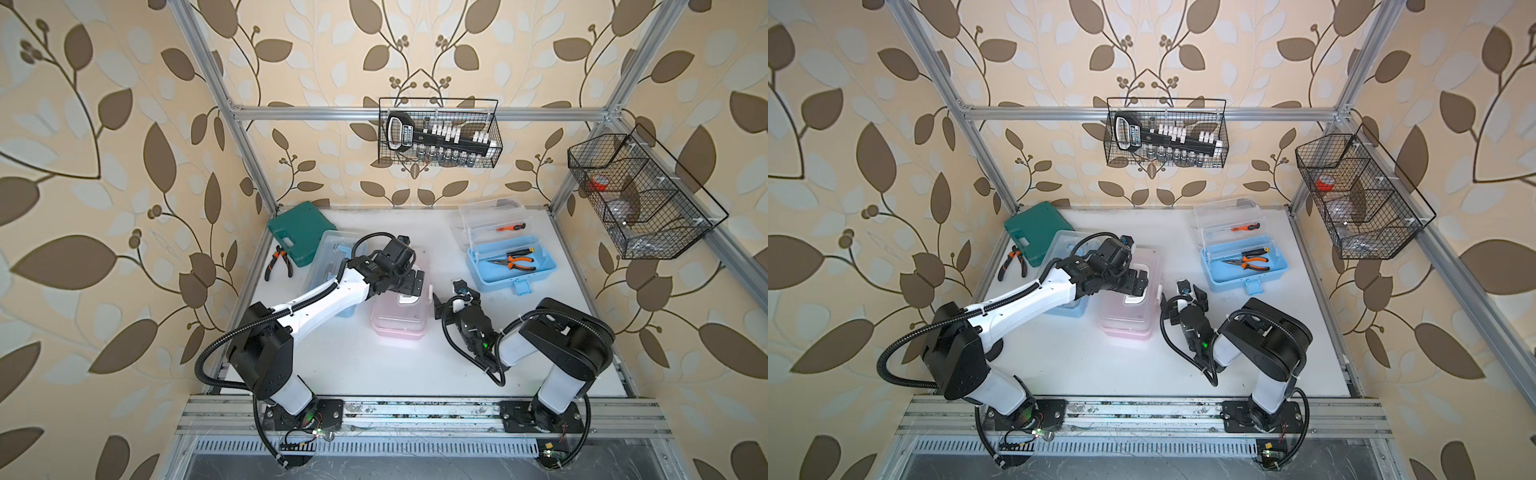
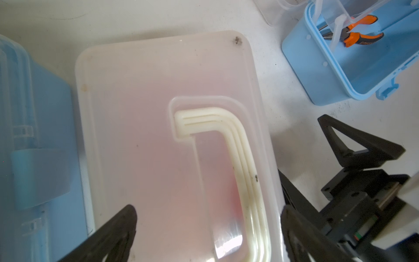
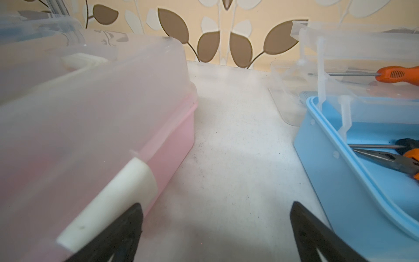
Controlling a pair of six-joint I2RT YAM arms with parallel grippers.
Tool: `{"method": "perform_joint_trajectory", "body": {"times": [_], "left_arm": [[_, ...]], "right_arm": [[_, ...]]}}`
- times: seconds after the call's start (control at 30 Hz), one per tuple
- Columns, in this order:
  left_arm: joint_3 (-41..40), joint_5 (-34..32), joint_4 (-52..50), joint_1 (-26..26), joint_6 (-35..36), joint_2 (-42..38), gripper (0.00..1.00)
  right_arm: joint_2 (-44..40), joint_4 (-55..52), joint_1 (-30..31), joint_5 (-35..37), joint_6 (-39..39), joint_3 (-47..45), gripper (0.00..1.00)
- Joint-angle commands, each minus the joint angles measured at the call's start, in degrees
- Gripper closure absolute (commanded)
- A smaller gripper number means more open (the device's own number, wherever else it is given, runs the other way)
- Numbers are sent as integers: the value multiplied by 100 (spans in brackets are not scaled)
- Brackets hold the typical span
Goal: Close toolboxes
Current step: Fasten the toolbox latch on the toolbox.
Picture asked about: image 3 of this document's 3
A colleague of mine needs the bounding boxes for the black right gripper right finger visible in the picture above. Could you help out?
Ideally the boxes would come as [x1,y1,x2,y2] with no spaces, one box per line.
[290,202,366,262]

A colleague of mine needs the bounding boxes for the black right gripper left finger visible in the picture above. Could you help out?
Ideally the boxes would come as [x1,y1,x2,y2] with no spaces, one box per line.
[67,203,144,262]

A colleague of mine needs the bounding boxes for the pink toolbox with clear lid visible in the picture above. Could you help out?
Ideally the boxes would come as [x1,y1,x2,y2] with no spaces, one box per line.
[1,29,197,262]

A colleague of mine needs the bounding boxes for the black orange screwdriver in box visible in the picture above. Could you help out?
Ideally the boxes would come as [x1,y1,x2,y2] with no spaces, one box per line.
[349,138,419,155]

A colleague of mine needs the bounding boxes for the orange black small screwdriver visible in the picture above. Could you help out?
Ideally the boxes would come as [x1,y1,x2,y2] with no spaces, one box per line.
[326,65,419,86]

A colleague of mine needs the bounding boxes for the orange handled pliers in box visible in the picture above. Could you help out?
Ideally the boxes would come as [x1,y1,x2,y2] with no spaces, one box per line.
[353,148,419,180]

